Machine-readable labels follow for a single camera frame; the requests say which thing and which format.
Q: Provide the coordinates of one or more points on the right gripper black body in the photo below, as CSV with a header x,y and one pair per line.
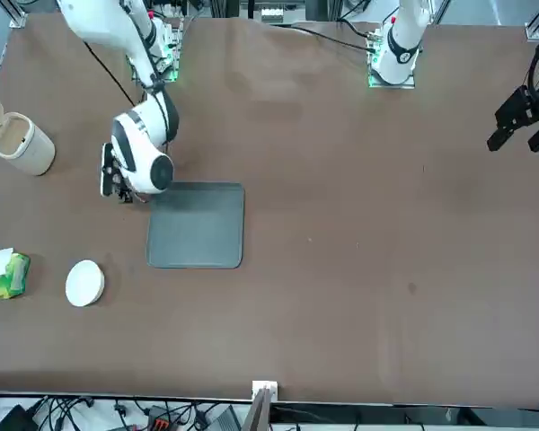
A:
x,y
117,177

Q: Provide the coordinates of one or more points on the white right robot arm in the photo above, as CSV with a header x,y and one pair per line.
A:
x,y
135,148

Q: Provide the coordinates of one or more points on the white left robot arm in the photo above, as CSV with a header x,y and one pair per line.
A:
x,y
402,40

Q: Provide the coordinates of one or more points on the white bowl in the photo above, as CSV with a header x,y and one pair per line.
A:
x,y
84,284

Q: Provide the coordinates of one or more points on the dark grey square tray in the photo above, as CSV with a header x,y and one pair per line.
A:
x,y
197,224

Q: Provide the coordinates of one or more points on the cream lidded trash bin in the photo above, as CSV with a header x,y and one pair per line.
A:
x,y
27,148

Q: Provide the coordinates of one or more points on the green tissue pack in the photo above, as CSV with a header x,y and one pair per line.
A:
x,y
9,280

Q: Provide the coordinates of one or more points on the red and black connector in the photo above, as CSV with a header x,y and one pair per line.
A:
x,y
159,417

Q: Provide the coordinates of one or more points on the black box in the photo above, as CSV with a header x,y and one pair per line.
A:
x,y
13,419

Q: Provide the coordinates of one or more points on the aluminium frame post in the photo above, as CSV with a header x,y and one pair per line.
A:
x,y
258,413
18,13
536,22

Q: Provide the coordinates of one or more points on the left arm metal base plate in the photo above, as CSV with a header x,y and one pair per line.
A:
x,y
404,85

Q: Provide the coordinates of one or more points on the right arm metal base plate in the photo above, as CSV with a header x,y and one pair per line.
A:
x,y
175,76

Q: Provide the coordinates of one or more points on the white post bracket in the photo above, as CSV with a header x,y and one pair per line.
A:
x,y
271,388

